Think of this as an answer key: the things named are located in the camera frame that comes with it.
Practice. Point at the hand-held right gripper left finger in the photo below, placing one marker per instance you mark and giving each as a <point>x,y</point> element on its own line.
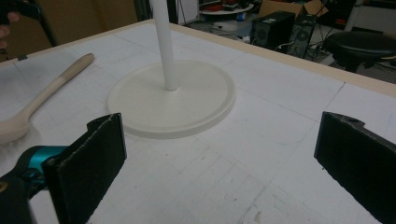
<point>87,168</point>

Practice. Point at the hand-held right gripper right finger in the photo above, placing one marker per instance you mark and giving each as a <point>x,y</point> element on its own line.
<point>358,155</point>

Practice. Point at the brown board panel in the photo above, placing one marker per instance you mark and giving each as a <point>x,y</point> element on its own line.
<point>84,21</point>

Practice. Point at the teal and black tool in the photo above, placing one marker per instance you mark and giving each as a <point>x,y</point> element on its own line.
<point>21,177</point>

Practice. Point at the beige wooden spoon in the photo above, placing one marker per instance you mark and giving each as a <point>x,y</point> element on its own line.
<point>37,99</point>

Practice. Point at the white round-base pole stand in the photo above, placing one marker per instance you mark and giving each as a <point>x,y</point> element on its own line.
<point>174,102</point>

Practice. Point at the black round stool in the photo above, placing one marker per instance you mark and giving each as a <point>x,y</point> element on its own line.
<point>361,46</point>

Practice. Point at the grey computer tower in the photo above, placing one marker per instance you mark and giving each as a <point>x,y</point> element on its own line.
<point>302,37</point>

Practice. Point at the white cabinet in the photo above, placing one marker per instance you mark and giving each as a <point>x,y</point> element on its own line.
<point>373,18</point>

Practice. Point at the black computer tower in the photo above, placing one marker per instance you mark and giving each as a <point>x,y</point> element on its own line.
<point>272,29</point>

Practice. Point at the brown cardboard box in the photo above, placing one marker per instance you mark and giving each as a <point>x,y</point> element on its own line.
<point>289,6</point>

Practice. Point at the white round table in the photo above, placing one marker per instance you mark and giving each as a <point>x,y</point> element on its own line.
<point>224,11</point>

